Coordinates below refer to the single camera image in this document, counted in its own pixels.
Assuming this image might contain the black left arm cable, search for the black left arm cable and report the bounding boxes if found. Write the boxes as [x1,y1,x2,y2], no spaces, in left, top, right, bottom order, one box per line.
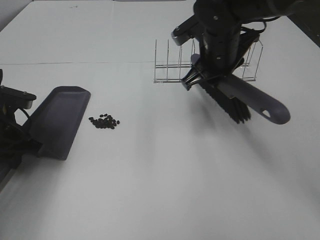
[13,106,32,126]

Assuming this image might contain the pile of dark coffee beans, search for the pile of dark coffee beans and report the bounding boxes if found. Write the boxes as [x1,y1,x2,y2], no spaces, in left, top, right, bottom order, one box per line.
[88,113,121,130]

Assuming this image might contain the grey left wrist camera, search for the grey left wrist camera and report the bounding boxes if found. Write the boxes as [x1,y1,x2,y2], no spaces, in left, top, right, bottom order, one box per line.
[0,86,37,110]

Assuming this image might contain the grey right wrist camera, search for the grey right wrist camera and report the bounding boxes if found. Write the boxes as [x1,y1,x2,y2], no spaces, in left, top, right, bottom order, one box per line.
[171,15,201,46]

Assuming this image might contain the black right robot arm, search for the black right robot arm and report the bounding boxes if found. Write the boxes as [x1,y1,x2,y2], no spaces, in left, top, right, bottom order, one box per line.
[171,0,309,90]

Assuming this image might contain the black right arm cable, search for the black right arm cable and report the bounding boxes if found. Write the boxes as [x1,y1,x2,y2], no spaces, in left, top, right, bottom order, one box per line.
[239,7,288,35]

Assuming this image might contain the chrome wire dish rack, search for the chrome wire dish rack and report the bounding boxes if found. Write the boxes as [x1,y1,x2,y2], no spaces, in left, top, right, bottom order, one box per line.
[152,37,264,85]

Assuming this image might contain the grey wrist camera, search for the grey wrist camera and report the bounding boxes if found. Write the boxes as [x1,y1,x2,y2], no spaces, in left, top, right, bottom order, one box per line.
[0,86,37,110]
[171,15,201,46]

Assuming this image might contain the grey hand brush black bristles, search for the grey hand brush black bristles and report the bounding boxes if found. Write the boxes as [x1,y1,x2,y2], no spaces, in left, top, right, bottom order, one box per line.
[190,53,291,125]

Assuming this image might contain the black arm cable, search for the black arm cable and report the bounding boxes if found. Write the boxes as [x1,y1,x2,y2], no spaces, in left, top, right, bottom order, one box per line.
[13,106,32,126]
[239,7,288,35]

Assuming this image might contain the grey plastic dustpan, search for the grey plastic dustpan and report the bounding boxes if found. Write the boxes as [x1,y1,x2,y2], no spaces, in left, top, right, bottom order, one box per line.
[0,85,91,193]

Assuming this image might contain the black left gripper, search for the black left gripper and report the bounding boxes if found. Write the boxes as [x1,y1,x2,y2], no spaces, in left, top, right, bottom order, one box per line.
[0,101,43,169]

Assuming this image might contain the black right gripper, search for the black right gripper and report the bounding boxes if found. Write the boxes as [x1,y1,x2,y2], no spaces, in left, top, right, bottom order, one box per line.
[181,19,259,90]

